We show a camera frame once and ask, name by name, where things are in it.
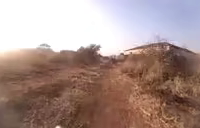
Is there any red dirt path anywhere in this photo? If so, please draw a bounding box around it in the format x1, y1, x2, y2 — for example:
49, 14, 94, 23
72, 62, 146, 128

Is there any pale building with dark roof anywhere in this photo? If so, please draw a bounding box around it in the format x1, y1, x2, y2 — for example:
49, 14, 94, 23
123, 41, 198, 58

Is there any small flat-topped tree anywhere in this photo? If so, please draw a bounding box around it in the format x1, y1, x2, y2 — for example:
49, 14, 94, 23
36, 43, 52, 51

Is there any dry brown scrub ground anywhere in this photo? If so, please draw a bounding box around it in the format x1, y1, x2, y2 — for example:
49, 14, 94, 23
0, 49, 104, 128

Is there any dry yellow grass ground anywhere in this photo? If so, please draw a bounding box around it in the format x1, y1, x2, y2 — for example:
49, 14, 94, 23
117, 53, 200, 128

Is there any dry dark shrub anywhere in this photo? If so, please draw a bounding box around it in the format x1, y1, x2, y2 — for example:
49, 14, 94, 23
161, 49, 200, 80

